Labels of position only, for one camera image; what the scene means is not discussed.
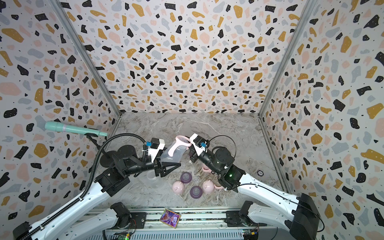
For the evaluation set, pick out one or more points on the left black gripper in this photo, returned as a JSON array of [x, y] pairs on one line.
[[162, 169]]

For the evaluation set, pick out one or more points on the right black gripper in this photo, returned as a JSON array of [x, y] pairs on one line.
[[198, 159]]

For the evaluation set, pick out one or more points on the purple bottle collar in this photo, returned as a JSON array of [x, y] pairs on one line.
[[196, 192], [186, 177]]

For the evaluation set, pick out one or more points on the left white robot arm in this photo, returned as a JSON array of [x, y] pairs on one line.
[[120, 165]]

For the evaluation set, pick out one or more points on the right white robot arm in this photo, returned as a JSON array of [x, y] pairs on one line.
[[296, 214]]

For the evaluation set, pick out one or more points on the small clear baby bottle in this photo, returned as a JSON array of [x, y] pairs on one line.
[[153, 181]]

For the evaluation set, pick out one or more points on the pink bottle cap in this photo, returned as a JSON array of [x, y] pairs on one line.
[[208, 187], [178, 187]]

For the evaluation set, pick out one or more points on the clear silicone nipple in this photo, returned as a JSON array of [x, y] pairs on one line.
[[196, 180]]

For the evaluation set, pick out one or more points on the black microphone stand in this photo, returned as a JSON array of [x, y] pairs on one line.
[[106, 159]]

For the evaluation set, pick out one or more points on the colourful holographic card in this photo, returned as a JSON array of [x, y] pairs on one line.
[[170, 218]]

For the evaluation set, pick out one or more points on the small dark round token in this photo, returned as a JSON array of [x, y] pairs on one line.
[[260, 173]]

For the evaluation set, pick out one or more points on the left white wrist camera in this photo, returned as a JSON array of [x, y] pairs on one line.
[[153, 147]]

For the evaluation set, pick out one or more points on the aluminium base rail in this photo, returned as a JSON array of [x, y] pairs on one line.
[[200, 223]]

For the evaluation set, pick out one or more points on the right corner aluminium post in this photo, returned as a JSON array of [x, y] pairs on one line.
[[305, 16]]

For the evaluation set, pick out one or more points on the corner aluminium post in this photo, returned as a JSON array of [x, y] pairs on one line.
[[68, 27], [305, 16]]

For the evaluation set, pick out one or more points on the left corner aluminium post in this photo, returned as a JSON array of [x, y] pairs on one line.
[[68, 27]]

